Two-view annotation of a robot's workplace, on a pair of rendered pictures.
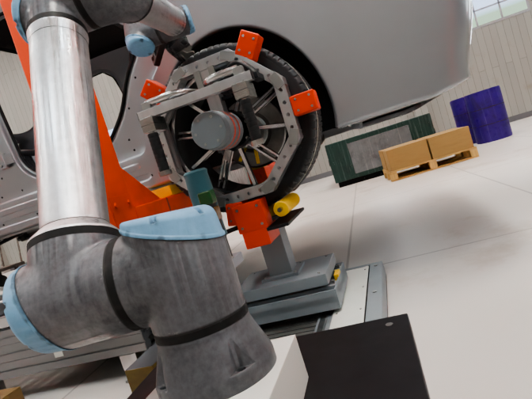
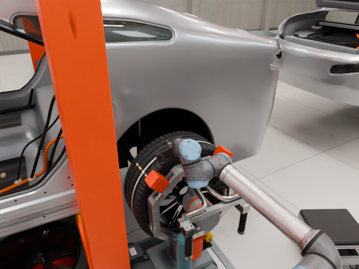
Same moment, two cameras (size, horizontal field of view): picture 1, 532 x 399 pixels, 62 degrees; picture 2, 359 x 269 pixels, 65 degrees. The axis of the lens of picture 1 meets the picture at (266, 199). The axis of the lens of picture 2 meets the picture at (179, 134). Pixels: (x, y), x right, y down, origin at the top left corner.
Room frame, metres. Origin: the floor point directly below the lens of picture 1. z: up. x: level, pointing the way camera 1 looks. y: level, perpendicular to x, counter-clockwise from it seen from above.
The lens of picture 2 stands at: (0.86, 1.02, 1.96)
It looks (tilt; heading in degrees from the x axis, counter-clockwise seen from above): 28 degrees down; 315
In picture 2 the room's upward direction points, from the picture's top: 1 degrees clockwise
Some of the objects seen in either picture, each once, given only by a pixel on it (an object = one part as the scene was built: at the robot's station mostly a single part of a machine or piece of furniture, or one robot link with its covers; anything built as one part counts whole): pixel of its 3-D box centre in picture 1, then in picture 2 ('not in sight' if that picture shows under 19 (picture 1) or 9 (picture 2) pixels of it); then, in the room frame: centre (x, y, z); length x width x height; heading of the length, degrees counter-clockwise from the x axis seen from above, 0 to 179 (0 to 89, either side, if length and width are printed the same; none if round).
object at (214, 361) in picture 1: (209, 345); not in sight; (0.68, 0.15, 0.43); 0.19 x 0.19 x 0.10
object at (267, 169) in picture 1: (263, 165); not in sight; (4.04, -0.06, 0.69); 0.52 x 0.17 x 0.35; 164
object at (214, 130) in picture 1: (218, 130); (200, 210); (1.62, 0.09, 0.85); 0.21 x 0.14 x 0.14; 164
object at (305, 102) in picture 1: (305, 103); not in sight; (1.60, -0.24, 0.85); 0.09 x 0.08 x 0.07; 74
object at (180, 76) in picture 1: (225, 130); (193, 202); (1.69, 0.07, 0.85); 0.54 x 0.07 x 0.54; 74
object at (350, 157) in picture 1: (379, 150); not in sight; (7.74, -2.14, 0.36); 1.81 x 1.68 x 0.71; 166
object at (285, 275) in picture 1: (277, 251); (179, 244); (1.85, 0.02, 0.32); 0.40 x 0.30 x 0.28; 74
